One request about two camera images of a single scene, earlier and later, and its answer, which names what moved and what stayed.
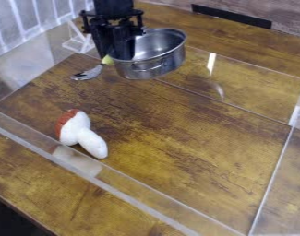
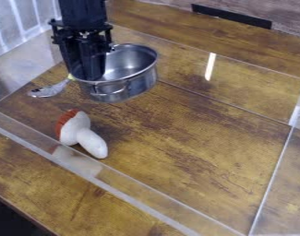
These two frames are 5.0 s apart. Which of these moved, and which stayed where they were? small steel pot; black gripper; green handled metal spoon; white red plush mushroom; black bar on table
Moved: green handled metal spoon; black gripper; small steel pot
Stayed: black bar on table; white red plush mushroom
